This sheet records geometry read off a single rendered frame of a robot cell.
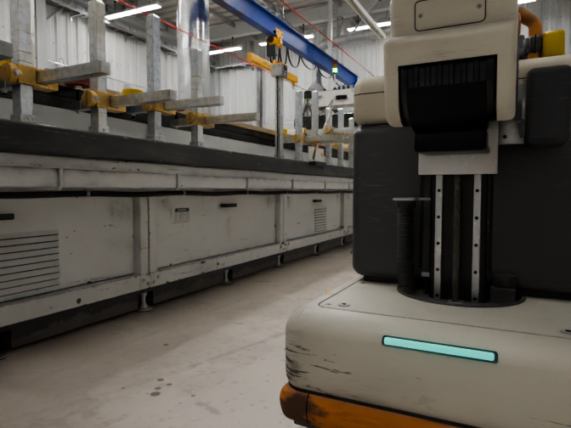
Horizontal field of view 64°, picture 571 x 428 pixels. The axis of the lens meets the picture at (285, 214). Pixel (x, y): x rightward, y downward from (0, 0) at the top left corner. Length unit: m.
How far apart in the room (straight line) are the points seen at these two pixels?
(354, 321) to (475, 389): 0.23
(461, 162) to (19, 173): 1.12
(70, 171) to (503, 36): 1.19
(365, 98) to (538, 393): 0.75
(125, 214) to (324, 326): 1.24
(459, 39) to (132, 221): 1.49
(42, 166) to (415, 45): 1.04
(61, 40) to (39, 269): 9.36
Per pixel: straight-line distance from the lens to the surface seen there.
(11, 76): 1.41
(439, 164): 1.05
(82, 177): 1.54
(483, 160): 1.04
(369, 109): 1.19
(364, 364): 0.89
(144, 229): 2.00
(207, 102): 1.65
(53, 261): 1.77
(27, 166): 1.44
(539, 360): 0.85
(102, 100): 1.57
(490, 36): 0.87
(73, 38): 11.15
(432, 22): 0.94
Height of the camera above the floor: 0.52
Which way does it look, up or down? 3 degrees down
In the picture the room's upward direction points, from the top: straight up
